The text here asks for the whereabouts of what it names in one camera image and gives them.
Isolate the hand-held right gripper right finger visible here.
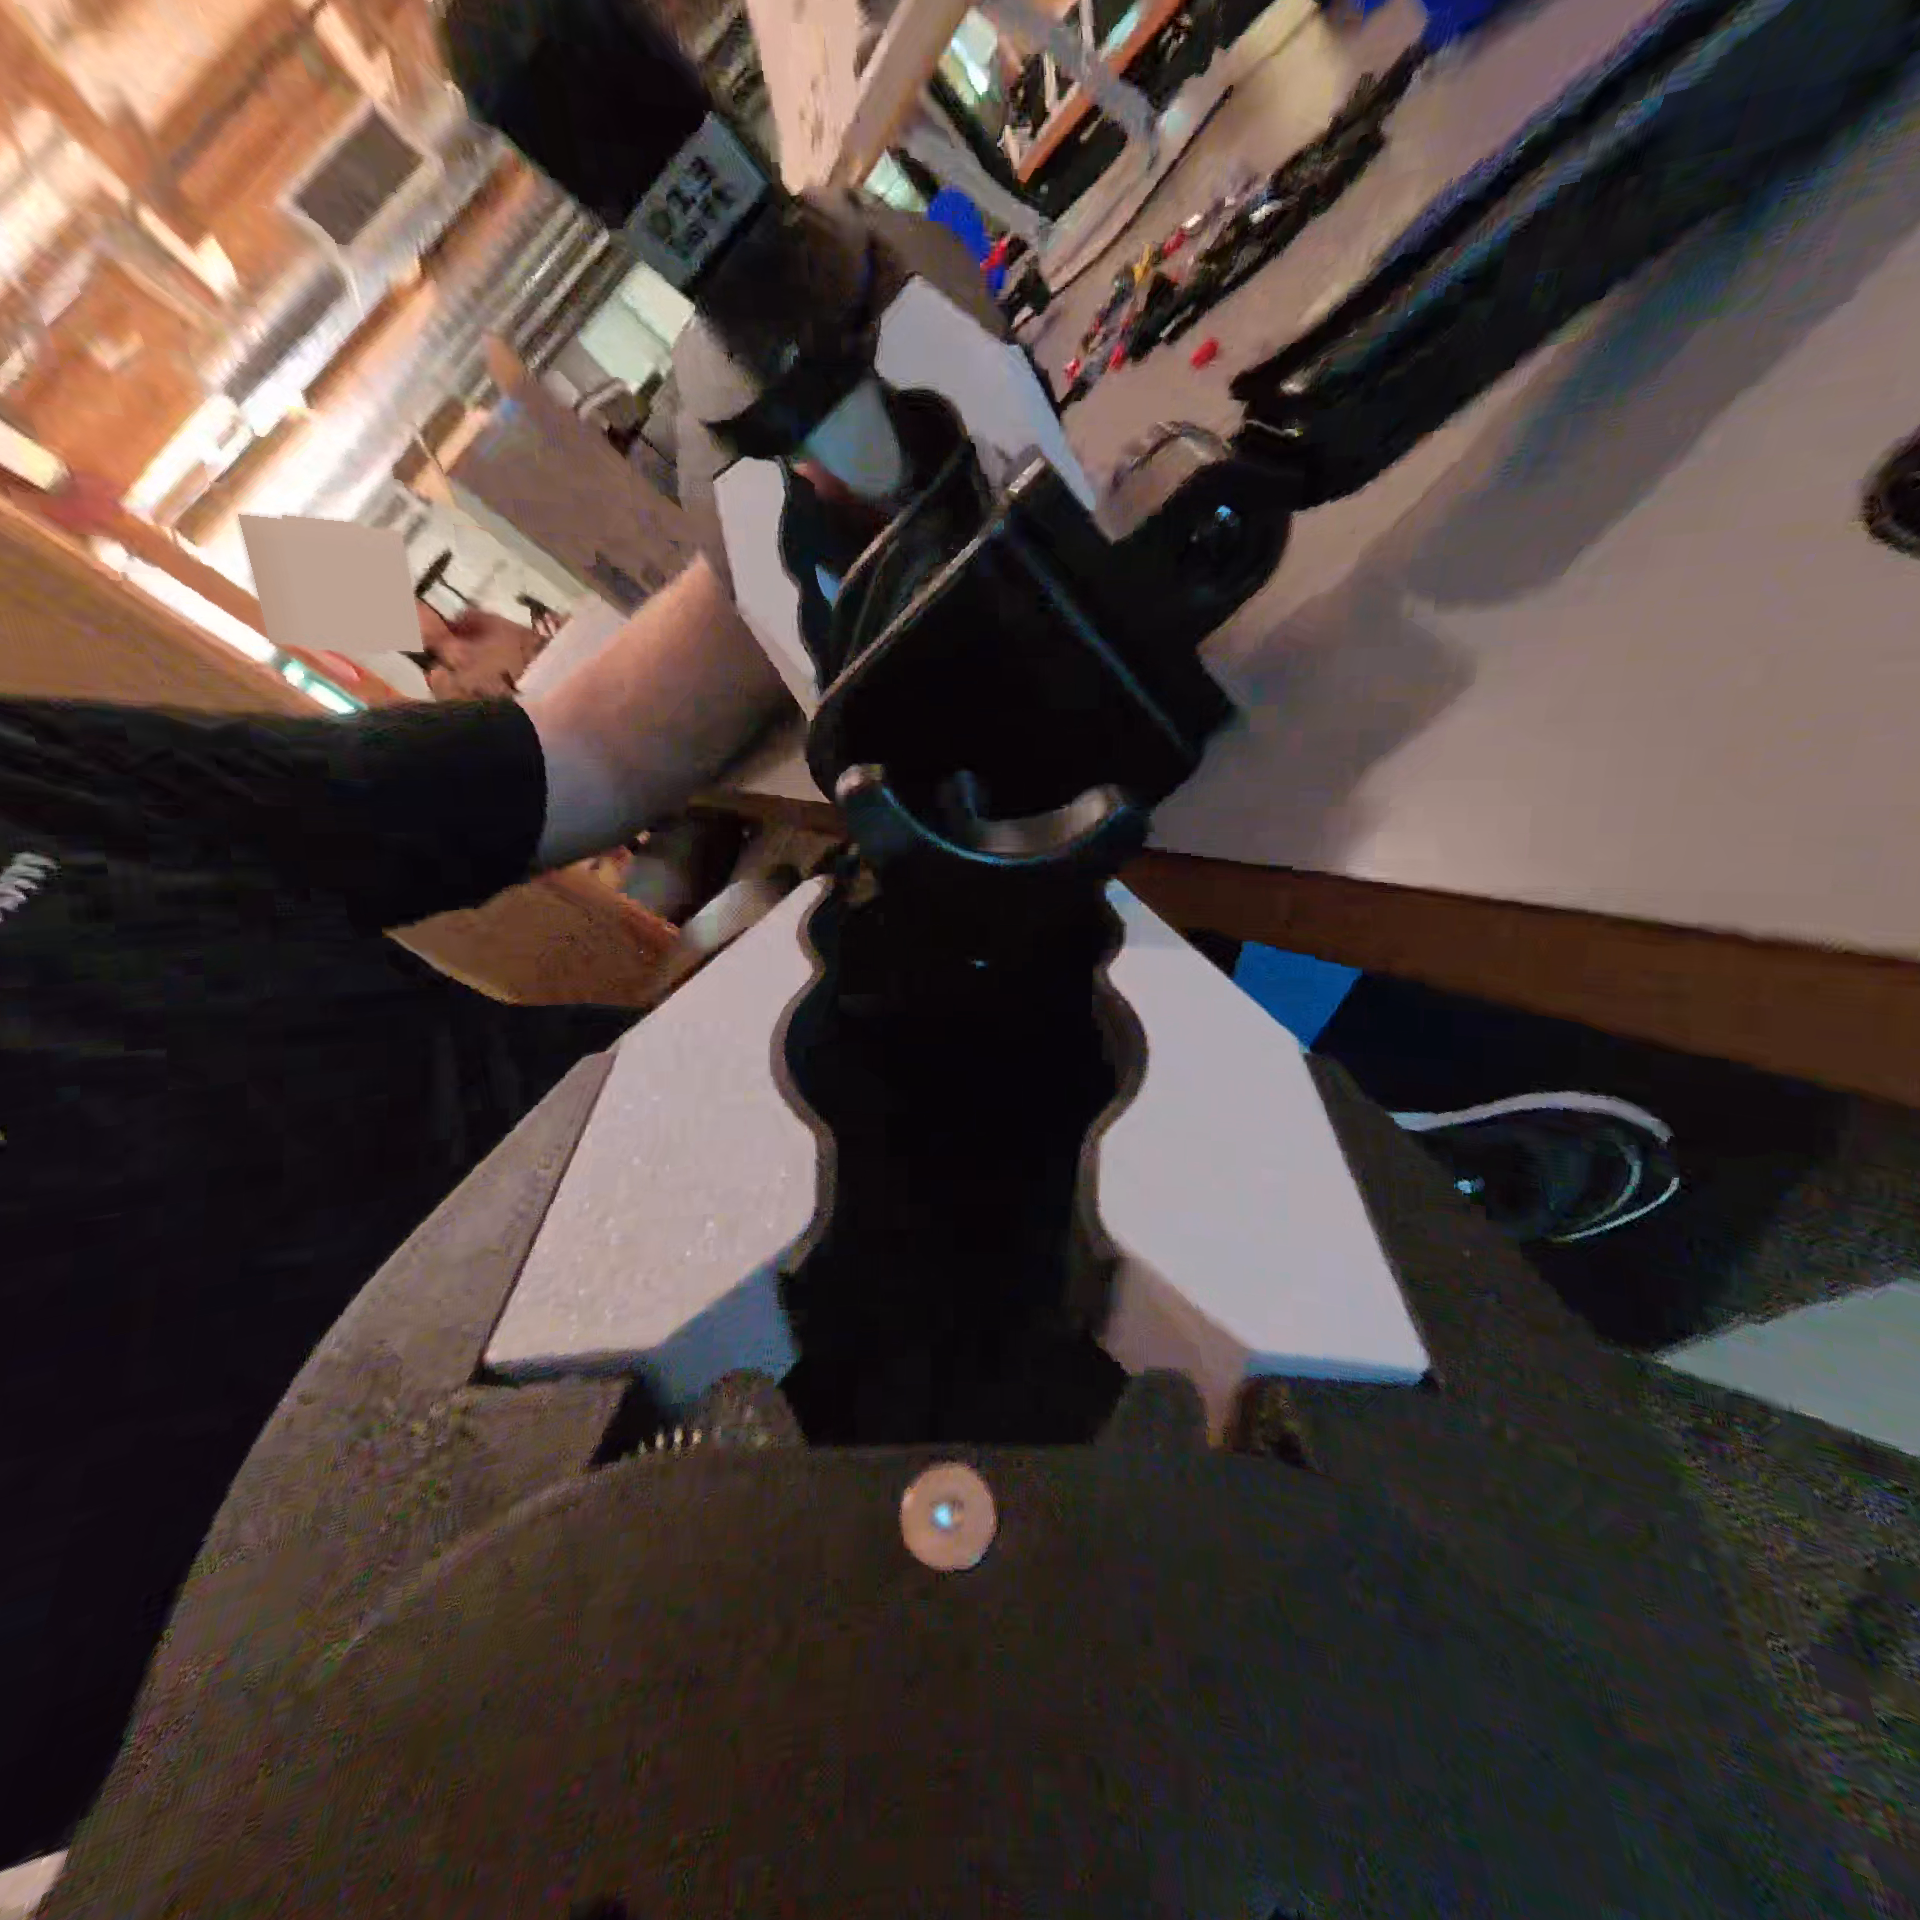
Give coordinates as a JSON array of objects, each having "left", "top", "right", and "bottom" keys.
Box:
[{"left": 1093, "top": 882, "right": 1431, "bottom": 1442}]

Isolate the person's left forearm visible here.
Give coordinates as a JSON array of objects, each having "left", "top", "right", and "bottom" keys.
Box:
[{"left": 525, "top": 556, "right": 797, "bottom": 871}]

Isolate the black desk clamp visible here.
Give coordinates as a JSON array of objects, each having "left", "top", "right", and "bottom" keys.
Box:
[{"left": 801, "top": 451, "right": 1238, "bottom": 921}]

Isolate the person's shoe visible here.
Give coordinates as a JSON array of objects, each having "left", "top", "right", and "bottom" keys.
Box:
[{"left": 1388, "top": 1093, "right": 1682, "bottom": 1247}]

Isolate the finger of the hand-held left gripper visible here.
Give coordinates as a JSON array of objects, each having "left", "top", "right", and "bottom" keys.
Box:
[
  {"left": 710, "top": 454, "right": 841, "bottom": 719},
  {"left": 874, "top": 273, "right": 1101, "bottom": 512}
]

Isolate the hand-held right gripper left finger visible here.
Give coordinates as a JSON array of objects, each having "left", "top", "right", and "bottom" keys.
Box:
[{"left": 483, "top": 879, "right": 839, "bottom": 1421}]

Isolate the open cardboard box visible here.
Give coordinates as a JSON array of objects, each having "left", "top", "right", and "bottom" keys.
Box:
[{"left": 397, "top": 337, "right": 708, "bottom": 616}]

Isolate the ceiling air vent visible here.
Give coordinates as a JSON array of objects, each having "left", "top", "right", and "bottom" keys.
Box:
[{"left": 292, "top": 106, "right": 428, "bottom": 250}]

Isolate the pile of lego pieces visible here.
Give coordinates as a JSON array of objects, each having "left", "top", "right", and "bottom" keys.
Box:
[{"left": 1058, "top": 47, "right": 1426, "bottom": 406}]

